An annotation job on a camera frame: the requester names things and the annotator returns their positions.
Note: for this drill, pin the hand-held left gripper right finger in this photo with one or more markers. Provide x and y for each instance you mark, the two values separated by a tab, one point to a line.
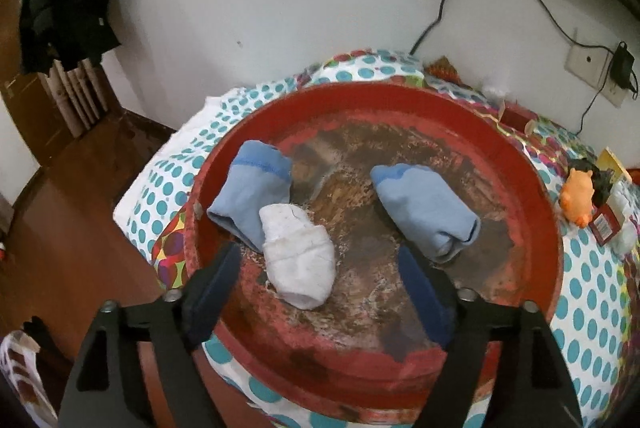
422	293

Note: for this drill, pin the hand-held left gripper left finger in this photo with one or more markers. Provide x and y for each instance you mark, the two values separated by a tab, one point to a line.
215	288

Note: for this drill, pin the white sock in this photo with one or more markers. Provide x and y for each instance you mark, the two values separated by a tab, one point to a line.
297	258

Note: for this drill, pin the worn red round tray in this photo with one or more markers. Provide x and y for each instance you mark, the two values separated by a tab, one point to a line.
325	360

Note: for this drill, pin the black toy figure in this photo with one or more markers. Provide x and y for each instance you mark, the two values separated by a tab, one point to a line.
602	183

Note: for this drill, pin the yellow cardboard box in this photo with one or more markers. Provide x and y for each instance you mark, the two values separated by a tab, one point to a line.
614	162

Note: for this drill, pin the light blue folded sock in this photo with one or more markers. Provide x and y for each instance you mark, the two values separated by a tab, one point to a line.
250	188
425	208

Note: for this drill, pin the polka dot blanket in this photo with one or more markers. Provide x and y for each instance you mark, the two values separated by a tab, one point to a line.
165	178

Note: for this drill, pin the orange toy figure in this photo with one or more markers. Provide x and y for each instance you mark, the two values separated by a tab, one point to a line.
577	198

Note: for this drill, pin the red printed packet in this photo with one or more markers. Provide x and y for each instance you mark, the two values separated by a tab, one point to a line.
606	224

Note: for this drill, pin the small red box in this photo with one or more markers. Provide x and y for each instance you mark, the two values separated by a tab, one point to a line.
514	116

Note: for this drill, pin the white patterned bag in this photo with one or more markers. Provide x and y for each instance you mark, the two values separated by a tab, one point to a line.
22	373

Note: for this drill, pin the white crumpled cloth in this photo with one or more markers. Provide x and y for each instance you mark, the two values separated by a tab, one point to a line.
627	218

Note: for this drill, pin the orange red snack packet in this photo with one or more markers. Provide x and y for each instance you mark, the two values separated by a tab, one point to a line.
444	70

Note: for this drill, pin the cream ribbed radiator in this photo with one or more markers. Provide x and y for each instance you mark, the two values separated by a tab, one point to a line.
75	97

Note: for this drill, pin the black power adapter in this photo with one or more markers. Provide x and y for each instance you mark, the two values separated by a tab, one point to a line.
624	67

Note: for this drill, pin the beige wall power socket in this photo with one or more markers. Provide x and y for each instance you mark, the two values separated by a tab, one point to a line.
617	96

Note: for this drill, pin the beige wall outlet round hole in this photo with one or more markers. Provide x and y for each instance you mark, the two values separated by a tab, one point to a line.
582	62

